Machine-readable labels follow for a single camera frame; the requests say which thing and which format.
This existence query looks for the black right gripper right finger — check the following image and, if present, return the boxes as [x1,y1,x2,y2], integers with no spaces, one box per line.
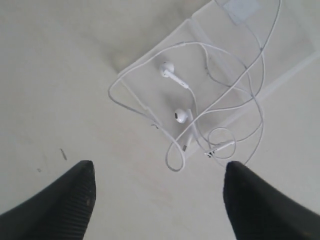
[223,161,320,240]

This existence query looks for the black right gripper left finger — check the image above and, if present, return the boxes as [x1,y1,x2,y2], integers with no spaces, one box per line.
[0,160,97,240]

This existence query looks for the white wired earphones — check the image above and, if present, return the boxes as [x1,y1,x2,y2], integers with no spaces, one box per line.
[107,0,282,173]

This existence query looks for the clear plastic open case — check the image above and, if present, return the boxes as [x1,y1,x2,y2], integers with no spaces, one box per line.
[111,0,320,162]

